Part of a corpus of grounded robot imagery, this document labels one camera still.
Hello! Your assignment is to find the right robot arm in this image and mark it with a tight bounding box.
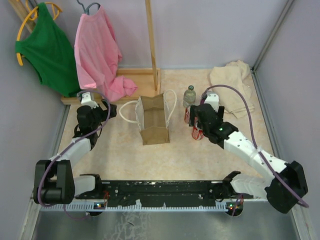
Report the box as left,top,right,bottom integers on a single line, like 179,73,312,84
190,103,308,214

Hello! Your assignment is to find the beige folded cloth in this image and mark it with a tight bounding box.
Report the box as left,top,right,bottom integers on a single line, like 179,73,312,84
209,60,255,119

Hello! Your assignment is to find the aluminium frame rail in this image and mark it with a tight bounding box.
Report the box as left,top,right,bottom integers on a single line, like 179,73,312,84
29,179,305,213

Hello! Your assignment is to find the red soda can front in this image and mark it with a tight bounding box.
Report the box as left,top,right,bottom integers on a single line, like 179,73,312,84
184,105,191,124

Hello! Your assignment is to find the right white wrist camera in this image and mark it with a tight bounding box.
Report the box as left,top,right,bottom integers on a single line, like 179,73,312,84
204,92,219,112

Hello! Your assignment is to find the green tank top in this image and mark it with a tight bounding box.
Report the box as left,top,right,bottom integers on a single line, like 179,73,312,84
15,2,81,98

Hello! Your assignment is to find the grey clothes hanger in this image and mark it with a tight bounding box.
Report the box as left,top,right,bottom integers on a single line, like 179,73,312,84
76,0,101,15

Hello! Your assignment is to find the yellow clothes hanger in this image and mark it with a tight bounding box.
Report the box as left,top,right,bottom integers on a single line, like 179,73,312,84
16,1,63,66

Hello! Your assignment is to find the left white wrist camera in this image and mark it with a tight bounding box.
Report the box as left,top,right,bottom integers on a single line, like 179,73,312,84
77,92,99,109

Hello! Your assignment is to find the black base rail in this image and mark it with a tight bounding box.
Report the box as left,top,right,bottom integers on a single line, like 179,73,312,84
75,180,252,216

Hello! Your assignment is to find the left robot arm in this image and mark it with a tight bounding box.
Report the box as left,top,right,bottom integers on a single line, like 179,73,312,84
33,100,117,207

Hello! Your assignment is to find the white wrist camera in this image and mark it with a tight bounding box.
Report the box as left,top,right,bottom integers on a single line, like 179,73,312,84
204,92,219,112
77,92,99,109

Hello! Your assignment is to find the wooden clothes rack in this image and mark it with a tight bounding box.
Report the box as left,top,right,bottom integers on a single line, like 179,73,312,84
9,0,161,104

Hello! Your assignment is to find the clear green-cap bottle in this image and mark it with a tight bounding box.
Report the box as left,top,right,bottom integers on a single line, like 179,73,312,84
182,85,196,108

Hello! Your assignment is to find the red soda can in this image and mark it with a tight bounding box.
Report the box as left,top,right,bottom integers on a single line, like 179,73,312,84
191,125,204,141
184,105,191,124

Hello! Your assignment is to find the pink t-shirt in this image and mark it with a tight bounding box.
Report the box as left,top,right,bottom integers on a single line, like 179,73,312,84
74,6,138,102

